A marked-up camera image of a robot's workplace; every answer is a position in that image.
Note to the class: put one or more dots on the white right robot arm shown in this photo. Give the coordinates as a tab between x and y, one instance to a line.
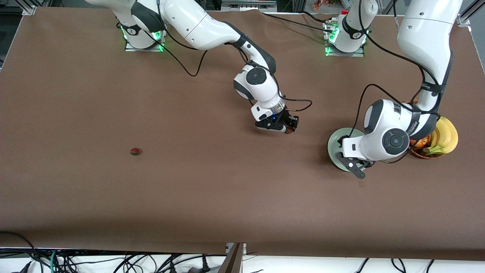
197	22

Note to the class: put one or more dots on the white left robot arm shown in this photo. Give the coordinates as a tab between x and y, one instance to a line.
424	30

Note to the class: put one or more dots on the pale green round plate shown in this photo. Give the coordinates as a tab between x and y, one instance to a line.
335	142

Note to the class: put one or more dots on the brown wicker basket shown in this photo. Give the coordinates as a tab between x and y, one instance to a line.
422	152

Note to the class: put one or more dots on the red apple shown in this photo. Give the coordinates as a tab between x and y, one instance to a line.
421	142

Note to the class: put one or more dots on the orange background object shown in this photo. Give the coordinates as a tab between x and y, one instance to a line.
320	3

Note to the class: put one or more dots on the brown table cover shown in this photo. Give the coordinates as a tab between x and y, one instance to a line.
113	197

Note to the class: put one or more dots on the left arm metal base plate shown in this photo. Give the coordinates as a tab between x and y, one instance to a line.
344	54

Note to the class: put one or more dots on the grey metal rail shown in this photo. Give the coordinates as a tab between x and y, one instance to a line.
248	4

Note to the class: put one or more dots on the silver metal bracket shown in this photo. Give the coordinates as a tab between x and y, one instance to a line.
229	247

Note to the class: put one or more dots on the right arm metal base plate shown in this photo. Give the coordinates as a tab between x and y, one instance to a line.
130	48

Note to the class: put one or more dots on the aluminium frame profile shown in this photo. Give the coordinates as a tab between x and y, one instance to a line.
28	7
464	19

